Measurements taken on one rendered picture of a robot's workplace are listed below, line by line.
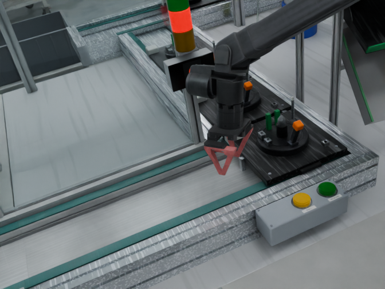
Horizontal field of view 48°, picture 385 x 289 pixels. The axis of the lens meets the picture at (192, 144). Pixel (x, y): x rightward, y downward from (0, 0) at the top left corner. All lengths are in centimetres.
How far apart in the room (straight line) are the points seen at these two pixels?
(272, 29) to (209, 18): 146
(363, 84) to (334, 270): 51
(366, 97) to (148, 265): 72
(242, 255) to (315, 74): 91
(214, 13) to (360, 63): 117
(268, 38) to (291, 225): 42
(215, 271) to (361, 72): 66
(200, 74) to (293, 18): 23
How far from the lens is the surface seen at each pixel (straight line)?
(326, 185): 107
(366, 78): 128
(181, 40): 105
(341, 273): 104
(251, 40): 86
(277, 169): 111
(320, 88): 167
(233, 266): 105
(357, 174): 117
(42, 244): 117
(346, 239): 110
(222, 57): 88
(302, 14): 83
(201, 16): 228
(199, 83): 93
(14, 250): 119
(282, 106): 135
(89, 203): 119
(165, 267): 102
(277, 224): 99
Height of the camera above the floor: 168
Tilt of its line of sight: 35 degrees down
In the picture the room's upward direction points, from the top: 11 degrees counter-clockwise
